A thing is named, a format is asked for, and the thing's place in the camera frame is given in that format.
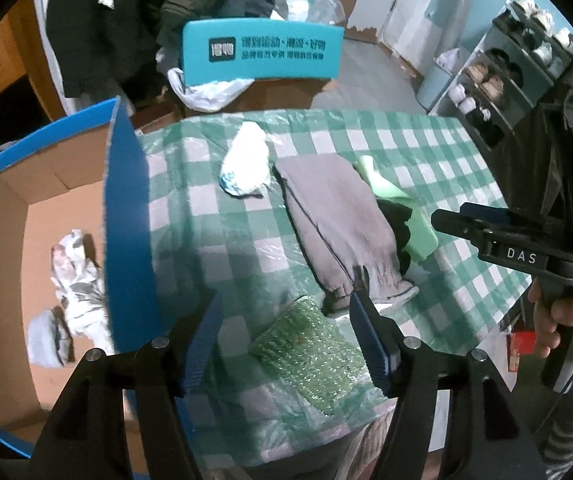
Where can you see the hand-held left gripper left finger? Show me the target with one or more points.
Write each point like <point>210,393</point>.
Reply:
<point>204,340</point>

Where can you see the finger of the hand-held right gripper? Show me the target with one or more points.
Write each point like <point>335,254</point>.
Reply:
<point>509,220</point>
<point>459,230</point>

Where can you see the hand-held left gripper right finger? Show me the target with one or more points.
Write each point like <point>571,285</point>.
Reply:
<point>371,340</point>

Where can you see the green bubble wrap piece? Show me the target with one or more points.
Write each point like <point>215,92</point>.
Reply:
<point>306,355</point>

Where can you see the light green cloth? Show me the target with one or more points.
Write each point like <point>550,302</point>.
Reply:
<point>391,192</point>

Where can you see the blue cardboard box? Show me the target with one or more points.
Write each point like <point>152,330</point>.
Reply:
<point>31,260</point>

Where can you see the person's right hand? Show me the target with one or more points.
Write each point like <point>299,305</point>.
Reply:
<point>546,330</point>

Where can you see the dark bag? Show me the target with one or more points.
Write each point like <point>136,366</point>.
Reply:
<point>551,160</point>

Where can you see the red box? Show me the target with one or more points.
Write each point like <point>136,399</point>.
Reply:
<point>521,352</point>

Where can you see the green checkered tablecloth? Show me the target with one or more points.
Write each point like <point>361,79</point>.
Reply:
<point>206,230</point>

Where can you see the grey white patterned cloth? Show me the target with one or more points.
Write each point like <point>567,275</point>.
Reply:
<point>79,290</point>

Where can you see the grey shoe rack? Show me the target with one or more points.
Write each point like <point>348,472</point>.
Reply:
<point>511,85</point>

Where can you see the group of assorted shoes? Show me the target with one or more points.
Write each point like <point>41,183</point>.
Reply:
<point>491,80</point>

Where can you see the light blue bin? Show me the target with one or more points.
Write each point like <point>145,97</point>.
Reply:
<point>431,87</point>

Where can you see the light blue cloth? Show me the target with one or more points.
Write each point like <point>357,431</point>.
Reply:
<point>46,340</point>

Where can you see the small white bag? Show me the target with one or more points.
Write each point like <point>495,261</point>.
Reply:
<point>449,59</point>

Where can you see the white door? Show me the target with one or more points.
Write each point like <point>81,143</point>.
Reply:
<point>421,10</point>

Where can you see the teal chair back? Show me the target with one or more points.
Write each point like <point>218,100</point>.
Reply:
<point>276,52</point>

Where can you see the black jacket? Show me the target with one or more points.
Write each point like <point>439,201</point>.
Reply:
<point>101,45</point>

